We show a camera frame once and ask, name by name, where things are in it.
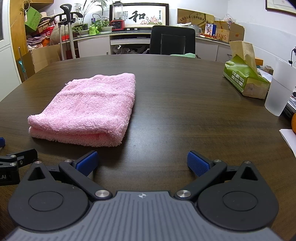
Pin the black office chair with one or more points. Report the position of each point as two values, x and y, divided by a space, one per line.
167 40

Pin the cardboard box with KANS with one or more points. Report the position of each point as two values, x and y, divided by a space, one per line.
229 32

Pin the pink terry towel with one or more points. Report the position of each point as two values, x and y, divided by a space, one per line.
91 112

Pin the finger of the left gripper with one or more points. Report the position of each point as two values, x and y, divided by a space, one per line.
2 142

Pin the red appliance base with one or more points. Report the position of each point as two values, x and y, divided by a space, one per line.
117 25

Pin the framed calligraphy picture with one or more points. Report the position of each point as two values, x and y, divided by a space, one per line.
139 15

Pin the white paper sheet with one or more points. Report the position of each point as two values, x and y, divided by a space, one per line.
290 138

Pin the large cardboard box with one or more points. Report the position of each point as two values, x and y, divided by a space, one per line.
37 59

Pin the green plant pot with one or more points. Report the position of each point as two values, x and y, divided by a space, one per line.
93 30

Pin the orange fruit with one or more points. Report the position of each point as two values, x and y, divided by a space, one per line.
293 123

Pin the green box on pile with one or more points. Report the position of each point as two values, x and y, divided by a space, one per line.
32 19

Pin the green tissue box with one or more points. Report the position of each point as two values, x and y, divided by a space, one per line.
241 71

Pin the gold plaque board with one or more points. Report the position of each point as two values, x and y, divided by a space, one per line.
195 18

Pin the frosted plastic cup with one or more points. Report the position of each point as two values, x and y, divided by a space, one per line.
281 87

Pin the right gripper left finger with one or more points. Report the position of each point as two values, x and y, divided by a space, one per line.
76 173

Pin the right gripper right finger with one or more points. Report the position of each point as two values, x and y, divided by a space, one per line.
208 173

